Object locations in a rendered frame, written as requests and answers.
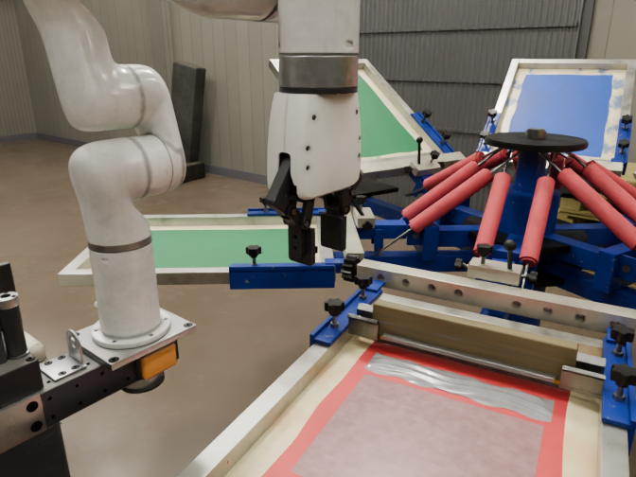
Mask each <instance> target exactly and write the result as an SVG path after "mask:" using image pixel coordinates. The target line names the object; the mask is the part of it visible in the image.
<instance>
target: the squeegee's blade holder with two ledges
mask: <svg viewBox="0 0 636 477"><path fill-rule="evenodd" d="M382 339H383V340H386V341H390V342H394V343H398V344H402V345H408V346H411V347H415V348H419V349H423V350H427V351H431V352H434V353H438V354H442V355H446V356H449V357H453V358H456V359H460V360H464V361H468V362H475V363H479V364H482V365H486V366H489V367H493V368H497V369H501V370H504V371H508V372H512V373H516V374H520V375H524V376H527V377H530V378H534V379H538V380H545V381H549V382H552V383H554V382H555V376H556V375H552V374H548V373H544V372H540V371H537V370H533V369H529V368H525V367H521V366H517V365H514V364H510V363H506V362H499V361H495V360H491V359H488V358H484V357H480V356H476V355H472V354H468V353H465V352H461V351H456V350H452V349H448V348H445V347H441V346H437V345H433V344H426V343H422V342H419V341H415V340H411V339H407V338H403V337H399V336H396V335H392V334H388V333H383V335H382Z"/></svg>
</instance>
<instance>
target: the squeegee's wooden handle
mask: <svg viewBox="0 0 636 477"><path fill-rule="evenodd" d="M372 319H374V320H378V321H379V323H380V332H379V335H380V336H382V335H383V333H388V334H392V335H396V336H399V337H403V338H407V339H411V340H415V341H419V342H422V343H426V344H430V345H437V346H441V347H445V348H448V349H452V350H456V351H461V352H465V353H468V354H472V355H476V356H480V357H484V358H488V359H491V360H495V361H499V362H506V363H510V364H514V365H517V366H521V367H525V368H529V369H533V370H537V371H540V372H544V373H548V374H552V375H556V376H555V380H560V376H561V370H562V365H566V366H571V367H574V368H575V363H576V358H577V353H578V343H574V342H570V341H565V340H561V339H557V338H552V337H548V336H543V335H539V334H535V333H531V332H526V331H522V330H517V329H514V328H509V327H501V326H496V325H492V324H488V323H484V322H479V321H475V320H470V319H467V318H462V317H458V316H453V315H448V314H445V313H440V312H436V311H431V310H427V309H420V308H415V307H411V306H406V305H401V304H398V303H393V302H389V301H384V300H380V299H378V300H377V301H376V302H375V303H374V305H373V317H372Z"/></svg>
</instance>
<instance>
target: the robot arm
mask: <svg viewBox="0 0 636 477"><path fill-rule="evenodd" d="M168 1H170V2H171V3H173V4H175V5H177V6H178V7H180V8H182V9H185V10H187V11H189V12H192V13H194V14H197V15H200V16H203V17H207V18H214V19H229V20H242V21H253V22H262V23H278V55H279V85H280V86H279V92H277V93H274V99H273V103H272V109H271V115H270V124H269V135H268V155H267V180H268V188H269V192H268V194H267V197H266V199H265V204H266V205H268V206H269V207H270V208H271V209H272V210H274V211H276V212H277V214H278V215H279V216H280V217H281V218H282V219H283V222H284V224H286V225H288V238H289V259H290V260H292V261H295V262H298V263H302V264H305V265H308V266H311V265H313V264H314V263H315V228H312V227H310V225H311V219H312V213H313V207H314V201H315V198H318V197H321V196H323V200H324V206H325V210H326V211H322V212H321V245H322V246H324V247H327V248H330V249H333V250H337V251H340V252H342V251H344V250H345V249H346V216H345V215H347V214H348V213H349V212H350V201H351V200H352V198H353V196H354V193H355V190H356V188H357V187H358V185H359V184H360V182H361V181H362V174H361V172H360V170H361V153H362V141H361V119H360V107H359V99H358V71H359V56H349V55H359V37H360V2H361V0H168ZM23 2H24V4H25V6H26V8H27V10H28V12H29V14H30V16H31V18H32V19H33V21H34V23H35V25H36V27H37V28H38V30H39V32H40V34H41V37H42V40H43V42H44V48H45V52H46V56H47V58H48V62H49V65H50V69H51V73H52V76H53V80H54V82H55V86H56V89H57V93H58V96H59V99H60V103H61V106H62V110H63V112H64V115H65V117H66V119H67V121H68V122H69V124H70V125H71V126H72V127H74V128H75V129H77V130H80V131H84V132H100V131H109V130H119V129H128V128H135V130H136V133H137V135H138V136H132V137H120V138H114V139H106V140H99V141H95V142H91V143H88V144H85V145H83V146H81V147H79V148H78V149H76V150H75V151H74V152H73V153H72V155H71V157H70V159H69V163H68V172H69V177H70V180H71V184H72V186H73V188H74V191H75V194H76V196H77V199H78V202H79V207H80V211H81V215H82V218H83V222H84V228H85V233H86V238H87V245H88V250H89V257H90V262H91V269H92V275H93V280H94V287H95V293H96V300H97V301H96V302H95V304H94V306H95V308H97V310H98V317H99V320H98V321H97V322H96V323H95V324H94V325H93V327H92V329H91V336H92V340H93V341H94V343H95V344H97V345H99V346H102V347H105V348H111V349H128V348H135V347H139V346H143V345H148V344H150V343H153V342H155V341H157V340H159V339H160V338H162V337H163V336H164V335H166V334H167V333H168V331H169V330H170V327H171V320H170V317H169V315H168V314H167V313H166V312H164V311H162V310H160V306H159V297H158V288H157V279H156V271H155V262H154V253H153V245H152V237H151V230H150V225H149V223H148V221H147V220H146V218H145V217H144V216H143V215H142V214H141V213H140V212H139V211H138V210H137V209H136V208H135V206H134V205H133V201H135V200H138V199H141V198H145V197H149V196H153V195H157V194H161V193H165V192H169V191H171V190H174V189H176V188H177V187H179V186H180V185H181V184H182V183H183V181H184V179H185V176H186V158H185V153H184V149H183V144H182V140H181V136H180V133H179V129H178V125H177V121H176V117H175V113H174V109H173V105H172V101H171V98H170V94H169V91H168V88H167V86H166V84H165V82H164V81H163V79H162V78H161V76H160V75H159V74H158V73H157V72H156V71H155V70H153V69H152V68H150V67H148V66H146V65H141V64H117V63H115V61H114V60H113V58H112V55H111V52H110V49H109V46H108V41H107V37H106V34H105V32H104V30H103V28H102V26H101V25H100V23H99V22H98V21H97V19H96V18H95V16H94V15H93V14H92V13H91V11H90V10H89V9H88V8H87V7H85V6H84V5H83V4H82V3H81V2H80V1H79V0H23ZM333 193H334V195H333ZM286 196H287V198H286ZM297 202H300V203H303V206H302V213H301V212H300V211H299V210H298V209H297V207H296V204H297Z"/></svg>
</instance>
